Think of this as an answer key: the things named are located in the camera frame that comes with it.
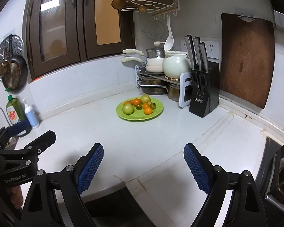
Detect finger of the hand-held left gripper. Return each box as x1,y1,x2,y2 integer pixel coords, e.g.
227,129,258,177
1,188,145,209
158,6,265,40
0,120,31,150
0,131,56,169

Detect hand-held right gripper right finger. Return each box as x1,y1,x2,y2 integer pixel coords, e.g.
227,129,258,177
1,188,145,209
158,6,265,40
183,142,268,227

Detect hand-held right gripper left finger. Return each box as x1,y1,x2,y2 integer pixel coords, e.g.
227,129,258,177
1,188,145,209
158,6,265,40
20,142,104,227

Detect green plate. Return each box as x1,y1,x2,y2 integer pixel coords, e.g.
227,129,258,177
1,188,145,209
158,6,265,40
116,97,164,122

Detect green apple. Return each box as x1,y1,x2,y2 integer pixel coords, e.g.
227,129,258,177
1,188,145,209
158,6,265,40
122,104,134,115

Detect person's left hand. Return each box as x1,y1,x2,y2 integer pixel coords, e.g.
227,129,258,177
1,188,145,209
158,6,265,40
10,186,23,210

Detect white blue pump bottle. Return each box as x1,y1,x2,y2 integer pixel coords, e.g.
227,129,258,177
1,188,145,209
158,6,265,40
22,98,40,129

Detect green dish soap bottle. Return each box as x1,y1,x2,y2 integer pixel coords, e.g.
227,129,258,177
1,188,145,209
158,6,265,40
5,87,26,126

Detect steel faucet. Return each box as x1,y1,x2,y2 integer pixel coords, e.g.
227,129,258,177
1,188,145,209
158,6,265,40
0,107,12,133

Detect small copper pan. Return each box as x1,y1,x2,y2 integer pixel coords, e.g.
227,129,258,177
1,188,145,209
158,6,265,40
0,46,11,77

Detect black knife block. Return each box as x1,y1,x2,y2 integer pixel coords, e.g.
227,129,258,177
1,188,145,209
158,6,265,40
188,61,220,118

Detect grey corner pot rack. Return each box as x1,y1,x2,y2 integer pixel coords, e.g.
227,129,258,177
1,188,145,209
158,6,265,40
135,64,192,109

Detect perforated steel steamer plate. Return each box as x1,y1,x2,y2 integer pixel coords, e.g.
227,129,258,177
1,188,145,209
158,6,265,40
0,34,27,82

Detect black kitchen scissors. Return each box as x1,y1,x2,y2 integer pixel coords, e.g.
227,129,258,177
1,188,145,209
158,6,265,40
193,70,207,93

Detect pale green ceramic pot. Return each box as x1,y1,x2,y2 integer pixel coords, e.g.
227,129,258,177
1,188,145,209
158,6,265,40
162,50,192,76

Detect brown wooden cutting board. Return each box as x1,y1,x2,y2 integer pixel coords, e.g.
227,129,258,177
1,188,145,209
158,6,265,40
220,13,275,110

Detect steel steamer pot with lid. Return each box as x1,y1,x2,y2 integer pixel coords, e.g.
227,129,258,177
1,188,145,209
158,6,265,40
146,41,165,59

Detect white ladle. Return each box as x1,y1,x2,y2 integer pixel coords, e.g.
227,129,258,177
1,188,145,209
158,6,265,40
164,13,175,51

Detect round brown pot lid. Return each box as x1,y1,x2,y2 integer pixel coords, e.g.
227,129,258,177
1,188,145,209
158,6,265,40
111,0,174,12

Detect steel pan with wire handle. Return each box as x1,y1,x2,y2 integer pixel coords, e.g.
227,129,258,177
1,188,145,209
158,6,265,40
140,84,168,95

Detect steel pot with loop handle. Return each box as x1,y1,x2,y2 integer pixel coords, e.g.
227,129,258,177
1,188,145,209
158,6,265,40
140,77,166,87

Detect steel handled knife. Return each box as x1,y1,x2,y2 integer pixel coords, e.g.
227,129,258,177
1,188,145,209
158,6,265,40
193,37,203,71
199,42,209,72
185,35,198,70

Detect round wire trivet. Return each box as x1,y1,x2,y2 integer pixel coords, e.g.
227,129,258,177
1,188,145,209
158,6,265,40
142,20,165,39

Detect white wire hanging rack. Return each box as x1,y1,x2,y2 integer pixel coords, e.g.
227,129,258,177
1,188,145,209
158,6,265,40
110,0,181,22

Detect clear wall hook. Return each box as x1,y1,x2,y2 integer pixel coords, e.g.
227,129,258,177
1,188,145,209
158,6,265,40
235,8,256,20

